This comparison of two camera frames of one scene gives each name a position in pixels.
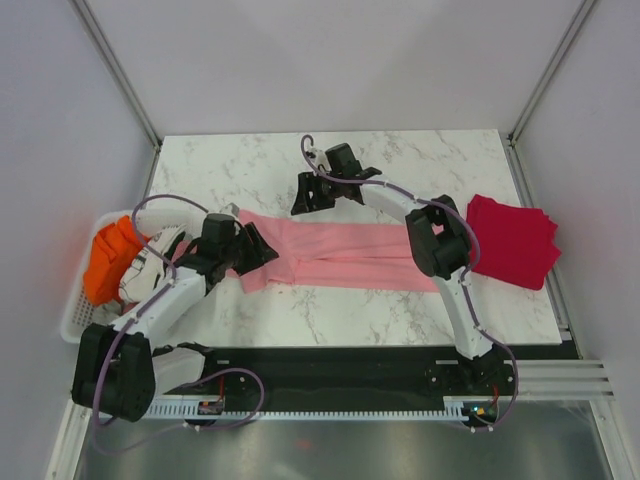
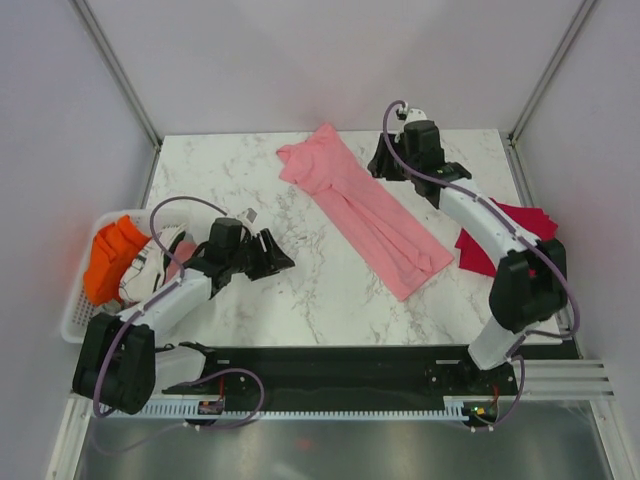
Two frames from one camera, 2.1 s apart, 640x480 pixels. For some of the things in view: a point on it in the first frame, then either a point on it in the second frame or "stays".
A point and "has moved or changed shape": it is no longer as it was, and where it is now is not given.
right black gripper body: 334,192 to 386,168
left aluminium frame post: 118,71 stays
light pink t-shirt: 374,255 has moved or changed shape
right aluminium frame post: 582,14 stays
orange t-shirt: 115,245 stays
